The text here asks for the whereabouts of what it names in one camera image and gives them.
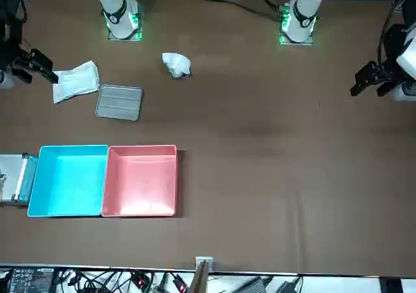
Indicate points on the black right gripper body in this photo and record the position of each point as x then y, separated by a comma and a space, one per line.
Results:
19, 59

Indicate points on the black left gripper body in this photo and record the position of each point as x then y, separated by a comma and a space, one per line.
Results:
386, 73

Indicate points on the new mask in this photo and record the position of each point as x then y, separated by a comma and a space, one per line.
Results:
74, 82

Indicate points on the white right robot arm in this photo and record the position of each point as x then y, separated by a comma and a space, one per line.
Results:
113, 0

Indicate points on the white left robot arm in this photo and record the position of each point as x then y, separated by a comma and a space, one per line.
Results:
304, 10

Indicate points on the blue plastic box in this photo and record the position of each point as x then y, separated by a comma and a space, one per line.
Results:
68, 182

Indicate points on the pink plastic box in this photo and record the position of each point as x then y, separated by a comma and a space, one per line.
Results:
139, 182

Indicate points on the grey ribbed metal tray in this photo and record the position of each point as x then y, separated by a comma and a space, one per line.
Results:
118, 102

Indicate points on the silver aluminium case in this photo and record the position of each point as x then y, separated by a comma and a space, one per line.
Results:
11, 176

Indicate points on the black labelled power adapter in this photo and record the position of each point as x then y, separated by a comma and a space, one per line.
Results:
29, 280

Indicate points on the black power brick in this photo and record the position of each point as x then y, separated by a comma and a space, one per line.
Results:
289, 286

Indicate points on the grey power adapter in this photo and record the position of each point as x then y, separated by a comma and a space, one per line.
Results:
256, 285

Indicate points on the black plug with red light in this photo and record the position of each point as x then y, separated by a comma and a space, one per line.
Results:
139, 278
180, 283

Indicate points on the aluminium frame post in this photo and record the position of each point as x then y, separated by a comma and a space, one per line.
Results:
201, 273

